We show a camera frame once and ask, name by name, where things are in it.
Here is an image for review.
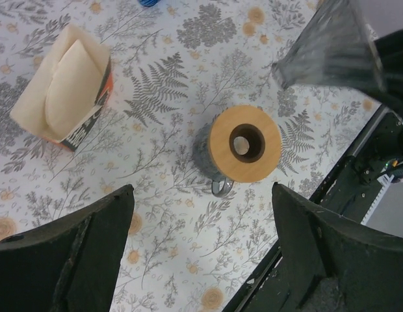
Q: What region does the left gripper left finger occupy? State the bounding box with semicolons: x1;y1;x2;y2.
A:
0;185;135;311

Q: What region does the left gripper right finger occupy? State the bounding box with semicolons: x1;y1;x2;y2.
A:
272;183;403;311

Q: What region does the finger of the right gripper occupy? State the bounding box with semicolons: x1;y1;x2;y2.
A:
369;29;403;120

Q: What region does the grey glass mug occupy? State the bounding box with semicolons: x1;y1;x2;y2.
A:
192;123;234;198

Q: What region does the coffee filter box orange black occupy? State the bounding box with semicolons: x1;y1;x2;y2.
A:
10;24;113;151

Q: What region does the blue plastic dripper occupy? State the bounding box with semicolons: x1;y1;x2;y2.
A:
138;0;161;7

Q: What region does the floral tablecloth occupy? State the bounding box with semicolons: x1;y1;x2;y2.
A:
0;1;377;311

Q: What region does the white cable duct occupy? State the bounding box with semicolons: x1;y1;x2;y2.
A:
361;174;394;226

